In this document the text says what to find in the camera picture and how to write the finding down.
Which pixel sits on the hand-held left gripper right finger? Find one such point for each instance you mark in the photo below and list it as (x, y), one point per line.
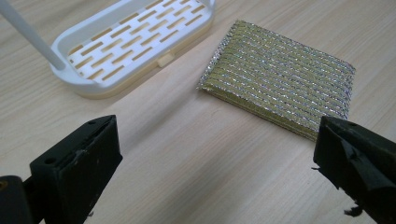
(358, 161)

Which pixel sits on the white slotted drain rack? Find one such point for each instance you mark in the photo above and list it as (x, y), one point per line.
(124, 46)

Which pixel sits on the green glitter scouring sponge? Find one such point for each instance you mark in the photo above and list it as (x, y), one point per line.
(274, 71)

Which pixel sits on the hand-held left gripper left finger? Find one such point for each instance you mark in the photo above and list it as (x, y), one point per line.
(76, 174)

